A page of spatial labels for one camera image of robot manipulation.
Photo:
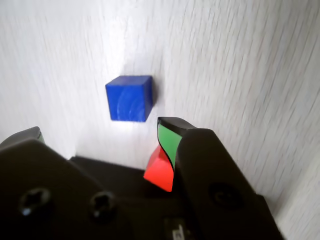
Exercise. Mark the blue wooden cube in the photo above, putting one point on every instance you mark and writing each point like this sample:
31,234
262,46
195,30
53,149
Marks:
127,102

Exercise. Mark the red wooden cube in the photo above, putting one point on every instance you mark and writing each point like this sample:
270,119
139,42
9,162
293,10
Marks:
157,172

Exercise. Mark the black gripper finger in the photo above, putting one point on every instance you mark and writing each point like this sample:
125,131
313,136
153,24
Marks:
50,187
207,170

